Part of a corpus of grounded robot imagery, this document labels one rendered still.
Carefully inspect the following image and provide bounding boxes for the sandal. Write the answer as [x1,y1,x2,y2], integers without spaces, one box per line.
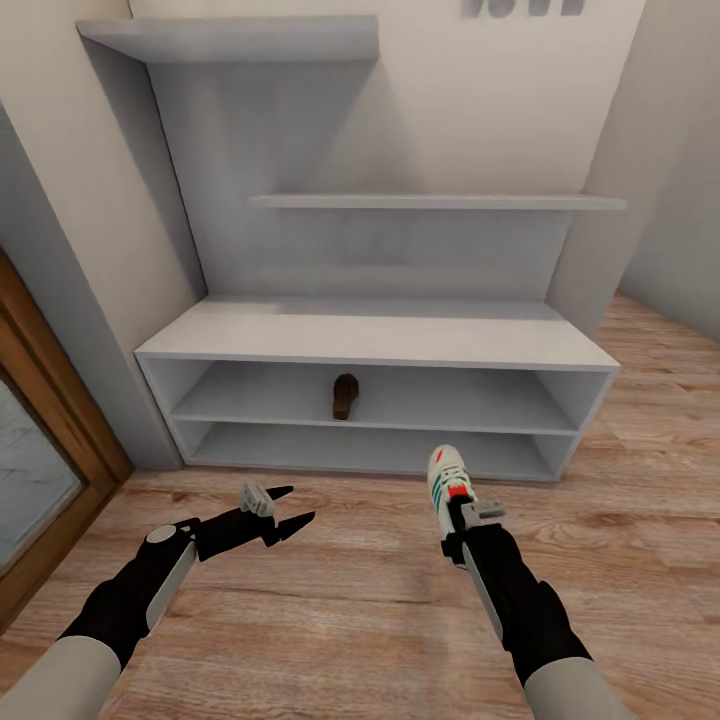
[333,374,359,421]

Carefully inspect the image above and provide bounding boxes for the gym shoe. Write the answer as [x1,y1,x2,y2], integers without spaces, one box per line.
[427,445,479,541]

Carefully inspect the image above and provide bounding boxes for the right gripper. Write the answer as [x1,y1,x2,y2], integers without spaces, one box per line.
[441,529,472,567]

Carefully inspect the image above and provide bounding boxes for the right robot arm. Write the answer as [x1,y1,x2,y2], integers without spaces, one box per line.
[441,499,634,720]

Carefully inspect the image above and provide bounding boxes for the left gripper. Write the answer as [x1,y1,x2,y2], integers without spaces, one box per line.
[219,486,315,551]

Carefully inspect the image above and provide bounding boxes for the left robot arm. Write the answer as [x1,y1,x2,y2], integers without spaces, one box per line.
[0,482,315,720]

